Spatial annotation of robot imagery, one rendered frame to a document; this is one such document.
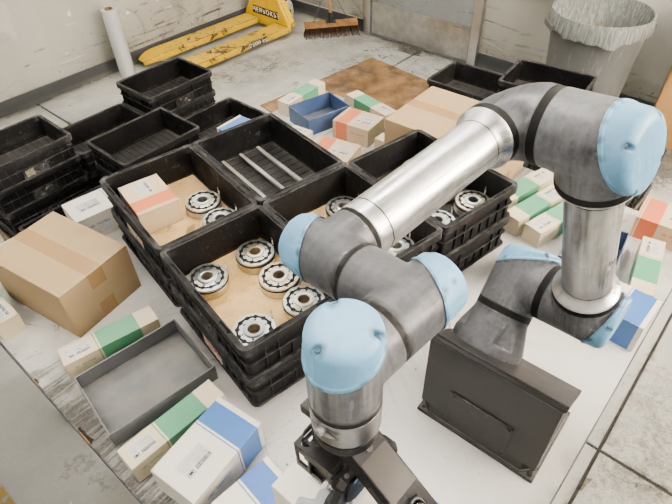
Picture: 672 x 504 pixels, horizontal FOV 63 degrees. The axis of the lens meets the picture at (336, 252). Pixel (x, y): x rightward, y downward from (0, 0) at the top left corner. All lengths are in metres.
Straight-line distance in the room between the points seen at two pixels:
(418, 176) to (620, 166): 0.25
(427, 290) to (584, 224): 0.41
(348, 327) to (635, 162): 0.45
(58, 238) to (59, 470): 0.92
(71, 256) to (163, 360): 0.38
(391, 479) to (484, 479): 0.67
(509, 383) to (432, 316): 0.56
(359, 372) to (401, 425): 0.84
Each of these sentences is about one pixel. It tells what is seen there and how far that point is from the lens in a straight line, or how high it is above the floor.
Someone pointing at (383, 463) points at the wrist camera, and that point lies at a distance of 0.62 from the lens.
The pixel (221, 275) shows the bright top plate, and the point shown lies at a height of 0.86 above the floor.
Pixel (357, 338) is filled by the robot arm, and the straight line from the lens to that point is 0.47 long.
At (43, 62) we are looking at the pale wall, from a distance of 4.53.
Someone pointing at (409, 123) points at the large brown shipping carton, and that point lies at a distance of 1.89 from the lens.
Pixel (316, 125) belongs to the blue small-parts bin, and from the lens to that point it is 2.20.
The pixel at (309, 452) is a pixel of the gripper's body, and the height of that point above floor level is 1.25.
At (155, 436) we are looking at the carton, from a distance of 1.29.
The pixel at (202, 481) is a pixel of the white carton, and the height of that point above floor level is 0.79.
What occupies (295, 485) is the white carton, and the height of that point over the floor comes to 1.14.
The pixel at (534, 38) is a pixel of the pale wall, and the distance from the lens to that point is 4.28.
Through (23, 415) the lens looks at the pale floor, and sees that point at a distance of 2.47.
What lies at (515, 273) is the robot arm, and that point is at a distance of 1.14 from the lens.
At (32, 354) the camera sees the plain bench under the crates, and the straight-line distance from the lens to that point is 1.64.
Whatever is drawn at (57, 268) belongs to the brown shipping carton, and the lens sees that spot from 1.59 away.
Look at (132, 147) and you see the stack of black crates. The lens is 2.74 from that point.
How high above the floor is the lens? 1.84
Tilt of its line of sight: 43 degrees down
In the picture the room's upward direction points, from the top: 2 degrees counter-clockwise
